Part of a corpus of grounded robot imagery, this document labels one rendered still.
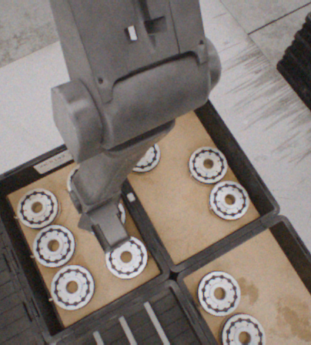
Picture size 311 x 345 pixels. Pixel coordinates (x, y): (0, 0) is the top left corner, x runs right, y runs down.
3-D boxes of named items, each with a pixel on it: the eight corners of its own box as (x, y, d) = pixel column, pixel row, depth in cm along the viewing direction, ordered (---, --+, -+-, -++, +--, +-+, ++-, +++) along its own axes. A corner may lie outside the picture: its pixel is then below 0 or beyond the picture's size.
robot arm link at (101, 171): (193, 11, 23) (42, 62, 19) (235, 82, 22) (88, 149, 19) (111, 166, 63) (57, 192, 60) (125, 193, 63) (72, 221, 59)
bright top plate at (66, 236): (27, 237, 83) (26, 237, 83) (64, 218, 85) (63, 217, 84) (44, 275, 81) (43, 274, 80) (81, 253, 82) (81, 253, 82)
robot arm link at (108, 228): (113, 165, 59) (68, 188, 56) (147, 222, 56) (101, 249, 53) (109, 188, 70) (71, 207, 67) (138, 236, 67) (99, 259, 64)
